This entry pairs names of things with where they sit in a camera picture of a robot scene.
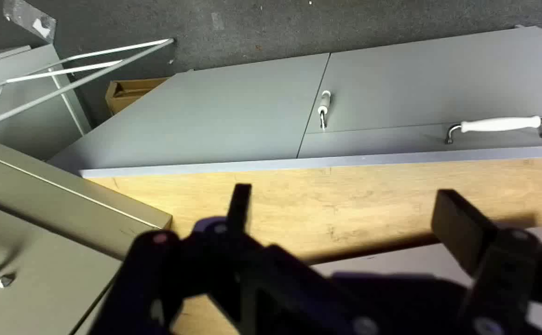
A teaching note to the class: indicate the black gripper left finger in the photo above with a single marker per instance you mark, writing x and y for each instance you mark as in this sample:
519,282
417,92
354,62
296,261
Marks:
238,215

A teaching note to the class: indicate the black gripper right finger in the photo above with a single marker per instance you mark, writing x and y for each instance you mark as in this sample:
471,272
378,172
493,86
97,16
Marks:
462,230

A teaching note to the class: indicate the gray cabinet with wooden top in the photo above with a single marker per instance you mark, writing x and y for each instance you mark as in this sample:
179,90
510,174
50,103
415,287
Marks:
233,112

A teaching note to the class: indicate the olive metal file cabinet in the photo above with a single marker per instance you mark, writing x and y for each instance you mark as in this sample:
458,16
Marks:
65,198

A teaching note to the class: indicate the olive file cabinet drawer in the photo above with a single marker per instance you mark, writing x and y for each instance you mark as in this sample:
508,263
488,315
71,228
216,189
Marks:
39,280

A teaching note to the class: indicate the gray metal side panel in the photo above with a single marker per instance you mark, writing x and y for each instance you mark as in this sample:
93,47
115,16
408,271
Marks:
28,118

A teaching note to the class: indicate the clear acrylic bracket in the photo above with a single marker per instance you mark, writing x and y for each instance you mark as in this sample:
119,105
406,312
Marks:
30,17

